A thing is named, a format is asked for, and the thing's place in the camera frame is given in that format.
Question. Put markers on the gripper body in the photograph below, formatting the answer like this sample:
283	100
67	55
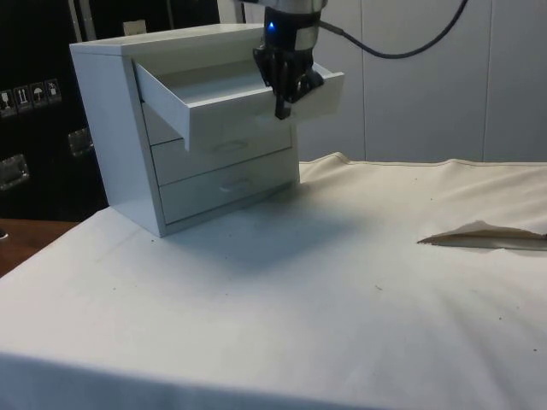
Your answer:
278	32

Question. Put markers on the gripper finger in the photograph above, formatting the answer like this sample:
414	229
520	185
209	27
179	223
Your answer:
308	79
281	100

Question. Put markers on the white drawer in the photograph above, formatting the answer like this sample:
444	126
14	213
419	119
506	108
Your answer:
222	89

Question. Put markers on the pale grey locker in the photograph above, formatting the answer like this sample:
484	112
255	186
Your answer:
517	85
333	128
427	107

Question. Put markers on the white chest of drawers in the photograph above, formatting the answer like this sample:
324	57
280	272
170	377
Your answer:
107	136

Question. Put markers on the black cabinet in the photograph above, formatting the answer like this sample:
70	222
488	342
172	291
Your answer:
38	162

